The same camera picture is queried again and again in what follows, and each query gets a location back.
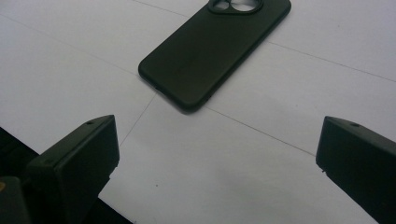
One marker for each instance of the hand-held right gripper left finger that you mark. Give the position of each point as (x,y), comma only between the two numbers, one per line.
(77,161)

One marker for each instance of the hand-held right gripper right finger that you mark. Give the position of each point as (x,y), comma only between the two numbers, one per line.
(361,158)

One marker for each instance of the black phone case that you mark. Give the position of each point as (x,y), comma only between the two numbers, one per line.
(211,56)

